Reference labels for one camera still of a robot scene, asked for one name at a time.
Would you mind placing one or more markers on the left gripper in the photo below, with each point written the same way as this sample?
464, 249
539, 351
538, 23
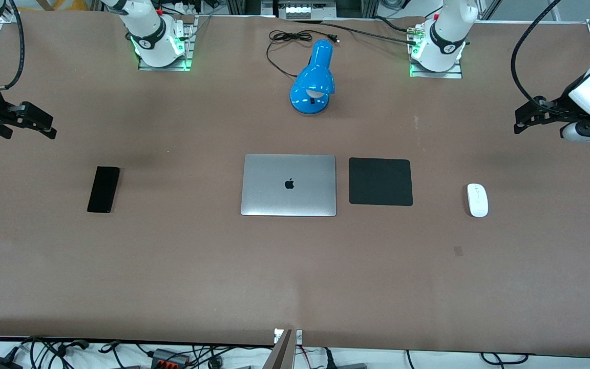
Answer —
563, 105

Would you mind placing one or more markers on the black smartphone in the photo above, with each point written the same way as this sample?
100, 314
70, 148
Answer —
103, 189

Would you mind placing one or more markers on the white computer mouse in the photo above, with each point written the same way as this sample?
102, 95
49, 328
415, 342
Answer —
478, 201

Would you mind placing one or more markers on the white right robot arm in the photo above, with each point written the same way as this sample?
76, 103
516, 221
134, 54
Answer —
151, 31

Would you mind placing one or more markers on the black mouse pad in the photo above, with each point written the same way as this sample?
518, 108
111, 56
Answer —
380, 182

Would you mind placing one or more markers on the yellow object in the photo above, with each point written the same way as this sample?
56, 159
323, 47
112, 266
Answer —
82, 4

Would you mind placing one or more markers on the blue desk lamp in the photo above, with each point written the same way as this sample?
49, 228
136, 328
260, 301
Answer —
313, 77

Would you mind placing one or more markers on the black power adapter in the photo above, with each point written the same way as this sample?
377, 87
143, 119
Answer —
0, 363

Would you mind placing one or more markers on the grey power strip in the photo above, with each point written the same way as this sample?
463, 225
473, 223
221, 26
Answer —
308, 9

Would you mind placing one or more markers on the silver closed laptop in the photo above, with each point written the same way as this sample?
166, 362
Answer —
288, 185

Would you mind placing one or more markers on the black connector box orange levers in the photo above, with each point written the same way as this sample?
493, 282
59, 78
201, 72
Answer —
169, 357

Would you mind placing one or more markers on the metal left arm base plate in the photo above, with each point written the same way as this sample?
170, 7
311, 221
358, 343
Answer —
456, 72

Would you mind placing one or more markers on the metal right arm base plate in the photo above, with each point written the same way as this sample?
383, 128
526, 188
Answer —
188, 46

